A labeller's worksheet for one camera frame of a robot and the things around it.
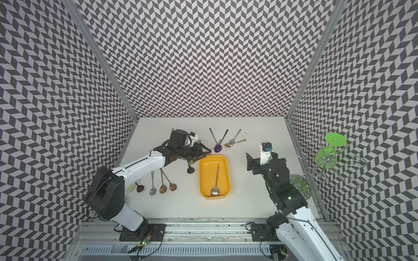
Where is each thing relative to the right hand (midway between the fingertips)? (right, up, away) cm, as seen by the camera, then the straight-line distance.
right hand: (256, 155), depth 73 cm
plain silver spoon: (-19, -21, +12) cm, 31 cm away
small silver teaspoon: (-52, -21, +13) cm, 58 cm away
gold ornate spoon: (-11, +2, +32) cm, 34 cm away
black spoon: (-33, -11, +20) cm, 40 cm away
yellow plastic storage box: (-23, -13, +18) cm, 32 cm away
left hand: (-22, -1, +8) cm, 24 cm away
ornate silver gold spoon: (-34, -8, +27) cm, 44 cm away
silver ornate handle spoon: (-9, +4, +31) cm, 32 cm away
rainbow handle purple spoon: (-21, +9, +38) cm, 44 cm away
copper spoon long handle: (-42, -19, +13) cm, 48 cm away
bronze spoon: (-47, -19, +13) cm, 52 cm away
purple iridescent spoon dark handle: (-17, +1, +28) cm, 33 cm away
